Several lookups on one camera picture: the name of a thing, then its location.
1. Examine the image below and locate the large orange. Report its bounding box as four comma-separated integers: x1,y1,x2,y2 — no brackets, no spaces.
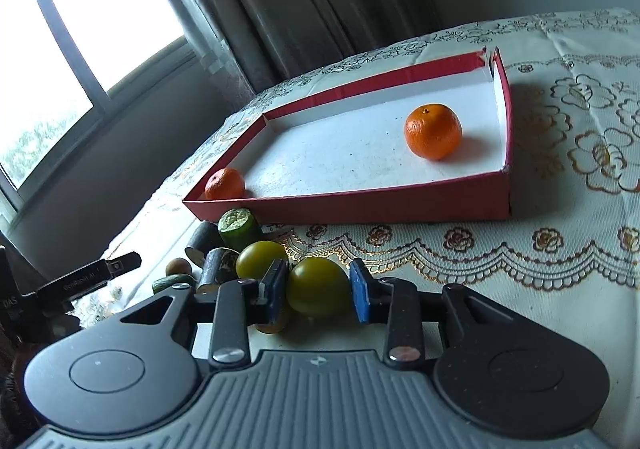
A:
404,104,463,161

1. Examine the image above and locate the white floral tablecloth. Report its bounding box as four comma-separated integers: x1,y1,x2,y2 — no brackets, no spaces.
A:
102,6,640,430

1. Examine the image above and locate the dark green cucumber piece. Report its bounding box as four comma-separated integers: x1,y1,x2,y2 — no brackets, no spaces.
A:
152,274,197,294

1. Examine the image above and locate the sheer white curtain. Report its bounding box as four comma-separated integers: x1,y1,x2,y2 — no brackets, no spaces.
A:
131,0,256,100

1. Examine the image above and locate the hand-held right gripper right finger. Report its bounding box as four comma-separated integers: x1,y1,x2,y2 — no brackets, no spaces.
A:
349,258,543,371

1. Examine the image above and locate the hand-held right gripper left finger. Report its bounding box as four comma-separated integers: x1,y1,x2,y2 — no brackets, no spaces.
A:
120,259,290,369

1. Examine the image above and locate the green tomato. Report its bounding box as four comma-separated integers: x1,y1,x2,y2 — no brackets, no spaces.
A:
235,240,290,280
286,257,350,320

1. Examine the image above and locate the small orange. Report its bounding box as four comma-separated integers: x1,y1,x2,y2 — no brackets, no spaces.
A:
205,168,246,200

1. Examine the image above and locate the shallow red cardboard box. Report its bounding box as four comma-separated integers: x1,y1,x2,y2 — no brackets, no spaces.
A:
182,46,513,225

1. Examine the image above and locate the small yellowish fruit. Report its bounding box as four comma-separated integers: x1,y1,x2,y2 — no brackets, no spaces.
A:
255,309,291,335

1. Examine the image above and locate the light green cucumber piece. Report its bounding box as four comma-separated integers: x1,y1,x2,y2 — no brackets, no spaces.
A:
218,209,263,250

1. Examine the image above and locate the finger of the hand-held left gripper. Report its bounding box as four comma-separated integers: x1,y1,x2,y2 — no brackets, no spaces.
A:
37,253,142,303

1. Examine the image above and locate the window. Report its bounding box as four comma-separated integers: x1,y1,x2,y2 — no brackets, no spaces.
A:
0,0,201,230

